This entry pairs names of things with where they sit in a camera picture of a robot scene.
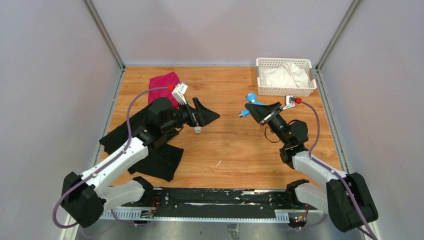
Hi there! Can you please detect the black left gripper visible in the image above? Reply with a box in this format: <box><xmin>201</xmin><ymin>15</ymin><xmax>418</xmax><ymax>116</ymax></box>
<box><xmin>161</xmin><ymin>97</ymin><xmax>220</xmax><ymax>134</ymax></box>

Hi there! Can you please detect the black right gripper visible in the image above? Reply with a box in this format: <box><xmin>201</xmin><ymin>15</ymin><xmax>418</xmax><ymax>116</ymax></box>
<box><xmin>244</xmin><ymin>102</ymin><xmax>291</xmax><ymax>146</ymax></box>

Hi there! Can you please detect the blue water faucet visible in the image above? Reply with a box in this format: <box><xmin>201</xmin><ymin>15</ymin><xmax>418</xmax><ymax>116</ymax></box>
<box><xmin>237</xmin><ymin>92</ymin><xmax>266</xmax><ymax>119</ymax></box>

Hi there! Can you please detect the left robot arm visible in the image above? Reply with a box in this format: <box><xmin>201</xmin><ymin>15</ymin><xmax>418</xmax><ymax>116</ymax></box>
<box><xmin>54</xmin><ymin>97</ymin><xmax>220</xmax><ymax>228</ymax></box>

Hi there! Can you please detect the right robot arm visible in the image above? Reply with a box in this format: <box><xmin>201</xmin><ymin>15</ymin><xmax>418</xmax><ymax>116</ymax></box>
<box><xmin>244</xmin><ymin>102</ymin><xmax>379</xmax><ymax>233</ymax></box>

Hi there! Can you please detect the white plastic basket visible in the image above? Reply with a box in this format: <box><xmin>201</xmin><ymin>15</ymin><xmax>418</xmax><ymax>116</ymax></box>
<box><xmin>256</xmin><ymin>57</ymin><xmax>317</xmax><ymax>97</ymax></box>

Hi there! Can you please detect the white cloth in basket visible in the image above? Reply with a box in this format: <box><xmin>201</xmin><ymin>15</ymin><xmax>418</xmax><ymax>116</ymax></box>
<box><xmin>259</xmin><ymin>63</ymin><xmax>310</xmax><ymax>89</ymax></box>

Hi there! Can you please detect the magenta cloth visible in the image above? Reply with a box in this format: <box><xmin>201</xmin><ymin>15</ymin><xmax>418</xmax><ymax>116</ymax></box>
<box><xmin>148</xmin><ymin>71</ymin><xmax>180</xmax><ymax>108</ymax></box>

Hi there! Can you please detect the black cloth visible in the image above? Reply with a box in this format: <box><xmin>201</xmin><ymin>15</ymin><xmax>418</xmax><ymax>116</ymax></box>
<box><xmin>99</xmin><ymin>122</ymin><xmax>184</xmax><ymax>182</ymax></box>

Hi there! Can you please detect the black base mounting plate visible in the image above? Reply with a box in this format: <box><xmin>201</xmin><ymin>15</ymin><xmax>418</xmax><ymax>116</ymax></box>
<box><xmin>124</xmin><ymin>187</ymin><xmax>315</xmax><ymax>222</ymax></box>

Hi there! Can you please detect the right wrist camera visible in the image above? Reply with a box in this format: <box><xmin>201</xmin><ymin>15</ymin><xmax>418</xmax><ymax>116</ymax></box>
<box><xmin>282</xmin><ymin>95</ymin><xmax>296</xmax><ymax>111</ymax></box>

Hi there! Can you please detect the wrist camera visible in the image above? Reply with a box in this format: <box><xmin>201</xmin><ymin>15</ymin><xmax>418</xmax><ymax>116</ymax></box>
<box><xmin>171</xmin><ymin>82</ymin><xmax>188</xmax><ymax>108</ymax></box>
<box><xmin>282</xmin><ymin>95</ymin><xmax>296</xmax><ymax>111</ymax></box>

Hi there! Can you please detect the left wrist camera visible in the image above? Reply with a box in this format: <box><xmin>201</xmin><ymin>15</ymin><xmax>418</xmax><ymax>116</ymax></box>
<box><xmin>171</xmin><ymin>82</ymin><xmax>188</xmax><ymax>108</ymax></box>

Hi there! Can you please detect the aluminium frame rail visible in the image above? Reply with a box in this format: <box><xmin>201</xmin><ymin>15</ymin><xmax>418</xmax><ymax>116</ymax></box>
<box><xmin>71</xmin><ymin>186</ymin><xmax>374</xmax><ymax>223</ymax></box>

